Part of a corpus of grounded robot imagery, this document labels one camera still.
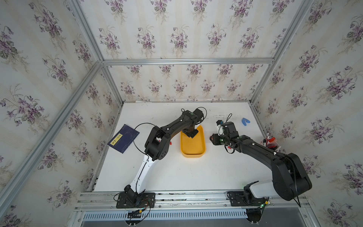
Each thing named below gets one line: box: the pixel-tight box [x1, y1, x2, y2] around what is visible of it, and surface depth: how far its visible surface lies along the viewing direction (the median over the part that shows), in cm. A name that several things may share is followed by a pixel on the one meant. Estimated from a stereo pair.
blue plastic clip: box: [241, 117, 251, 127], surface depth 109 cm
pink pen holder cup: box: [266, 137, 280, 150], surface depth 86 cm
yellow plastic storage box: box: [180, 124, 206, 158], surface depth 93 cm
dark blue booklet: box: [107, 123, 140, 154], surface depth 98 cm
